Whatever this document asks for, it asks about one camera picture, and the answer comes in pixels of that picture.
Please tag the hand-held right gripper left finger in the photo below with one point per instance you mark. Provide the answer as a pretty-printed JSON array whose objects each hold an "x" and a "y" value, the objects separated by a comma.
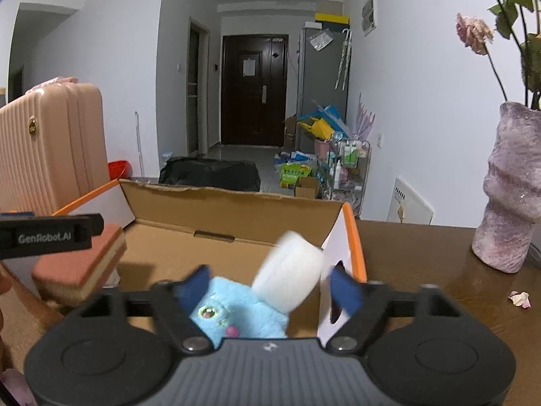
[{"x": 192, "y": 292}]

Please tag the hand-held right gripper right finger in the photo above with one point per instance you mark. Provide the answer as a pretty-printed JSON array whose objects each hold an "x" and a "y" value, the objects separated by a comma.
[{"x": 344, "y": 292}]

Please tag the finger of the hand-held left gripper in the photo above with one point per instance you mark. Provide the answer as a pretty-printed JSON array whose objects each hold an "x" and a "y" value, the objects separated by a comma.
[
  {"x": 95, "y": 224},
  {"x": 17, "y": 214}
]

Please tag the brown sponge block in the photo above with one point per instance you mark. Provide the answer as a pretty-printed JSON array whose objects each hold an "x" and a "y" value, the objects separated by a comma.
[{"x": 76, "y": 275}]

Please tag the blue plush toy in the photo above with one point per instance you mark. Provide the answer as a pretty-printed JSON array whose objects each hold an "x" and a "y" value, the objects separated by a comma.
[{"x": 241, "y": 308}]

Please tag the white foam cylinder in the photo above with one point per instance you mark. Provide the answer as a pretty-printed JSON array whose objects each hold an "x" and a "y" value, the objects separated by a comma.
[{"x": 291, "y": 270}]

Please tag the printed cardboard box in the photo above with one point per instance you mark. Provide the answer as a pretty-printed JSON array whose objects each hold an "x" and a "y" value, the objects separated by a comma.
[{"x": 190, "y": 215}]

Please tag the red basin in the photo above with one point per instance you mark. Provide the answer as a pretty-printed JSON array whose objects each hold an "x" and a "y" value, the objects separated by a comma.
[{"x": 118, "y": 169}]

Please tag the pink suitcase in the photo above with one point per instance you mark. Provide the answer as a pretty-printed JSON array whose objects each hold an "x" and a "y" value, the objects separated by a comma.
[{"x": 55, "y": 143}]

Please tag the white pole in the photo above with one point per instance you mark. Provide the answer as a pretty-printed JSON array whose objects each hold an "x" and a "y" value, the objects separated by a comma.
[{"x": 138, "y": 143}]

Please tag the small floor carton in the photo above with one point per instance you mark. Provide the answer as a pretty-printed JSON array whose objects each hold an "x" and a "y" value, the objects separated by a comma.
[{"x": 307, "y": 188}]

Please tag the white leaning panel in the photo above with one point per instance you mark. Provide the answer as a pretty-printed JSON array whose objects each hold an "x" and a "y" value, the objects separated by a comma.
[{"x": 412, "y": 203}]

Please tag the black floor bag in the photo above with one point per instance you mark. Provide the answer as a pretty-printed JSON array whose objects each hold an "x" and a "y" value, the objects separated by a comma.
[{"x": 211, "y": 173}]

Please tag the green printed bag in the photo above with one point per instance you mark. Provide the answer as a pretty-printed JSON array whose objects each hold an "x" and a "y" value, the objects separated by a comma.
[{"x": 296, "y": 174}]

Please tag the pink bin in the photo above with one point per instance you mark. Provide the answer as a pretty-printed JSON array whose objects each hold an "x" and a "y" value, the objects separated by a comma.
[{"x": 323, "y": 148}]

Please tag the brown cardboard carton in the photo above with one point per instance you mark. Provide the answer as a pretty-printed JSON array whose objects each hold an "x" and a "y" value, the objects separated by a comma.
[{"x": 290, "y": 133}]

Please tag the blue yellow clutter pile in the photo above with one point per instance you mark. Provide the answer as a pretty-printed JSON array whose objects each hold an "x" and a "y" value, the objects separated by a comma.
[{"x": 323, "y": 124}]

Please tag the purple feather decoration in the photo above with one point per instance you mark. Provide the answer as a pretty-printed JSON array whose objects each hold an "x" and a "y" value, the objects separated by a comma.
[{"x": 365, "y": 118}]

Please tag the fallen rose petal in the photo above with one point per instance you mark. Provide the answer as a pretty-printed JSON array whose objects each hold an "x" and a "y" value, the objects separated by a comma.
[{"x": 520, "y": 299}]

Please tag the purple ceramic vase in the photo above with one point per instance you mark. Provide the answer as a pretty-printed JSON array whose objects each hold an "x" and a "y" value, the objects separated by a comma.
[{"x": 511, "y": 203}]

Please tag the dark entrance door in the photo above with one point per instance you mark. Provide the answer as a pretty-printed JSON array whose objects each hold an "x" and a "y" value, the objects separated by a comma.
[{"x": 253, "y": 105}]

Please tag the grey cabinet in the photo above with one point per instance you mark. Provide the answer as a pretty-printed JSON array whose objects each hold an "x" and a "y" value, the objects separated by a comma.
[{"x": 317, "y": 80}]

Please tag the white door notice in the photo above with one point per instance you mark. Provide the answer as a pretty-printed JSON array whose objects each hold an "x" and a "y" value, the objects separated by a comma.
[{"x": 249, "y": 67}]

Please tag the hanging clear umbrella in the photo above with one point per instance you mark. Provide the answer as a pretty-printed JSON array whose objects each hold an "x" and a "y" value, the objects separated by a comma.
[{"x": 343, "y": 59}]

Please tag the clear plastic bag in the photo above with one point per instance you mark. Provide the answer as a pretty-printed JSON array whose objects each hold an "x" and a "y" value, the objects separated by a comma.
[{"x": 320, "y": 39}]

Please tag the yellow black box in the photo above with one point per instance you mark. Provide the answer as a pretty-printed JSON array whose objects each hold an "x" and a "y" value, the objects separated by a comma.
[{"x": 333, "y": 17}]

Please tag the dried pink roses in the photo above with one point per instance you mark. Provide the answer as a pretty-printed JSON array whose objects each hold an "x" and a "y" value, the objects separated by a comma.
[{"x": 473, "y": 29}]

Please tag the white wall panel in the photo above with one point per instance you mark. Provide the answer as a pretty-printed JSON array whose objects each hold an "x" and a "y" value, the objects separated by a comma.
[{"x": 369, "y": 12}]

